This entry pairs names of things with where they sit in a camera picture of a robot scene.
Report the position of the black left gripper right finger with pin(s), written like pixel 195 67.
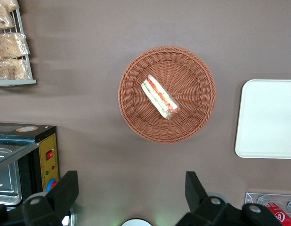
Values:
pixel 206 212

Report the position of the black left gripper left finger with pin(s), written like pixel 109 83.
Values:
pixel 58 195

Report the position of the plastic-wrapped triangle sandwich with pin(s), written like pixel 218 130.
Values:
pixel 157 96

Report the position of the white rectangular plastic tray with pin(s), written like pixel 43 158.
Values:
pixel 268 117

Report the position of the round brown wicker basket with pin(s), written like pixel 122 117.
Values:
pixel 190 94

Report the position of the clear acrylic can holder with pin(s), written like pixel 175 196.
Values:
pixel 251 197

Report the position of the white round disc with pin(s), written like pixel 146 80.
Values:
pixel 135 222

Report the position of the red cola can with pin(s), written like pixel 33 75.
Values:
pixel 282 216

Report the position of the bagged bread in clear wrap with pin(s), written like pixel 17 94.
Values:
pixel 11 44
pixel 3 14
pixel 13 69

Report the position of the red rocker switch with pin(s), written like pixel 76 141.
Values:
pixel 49 155

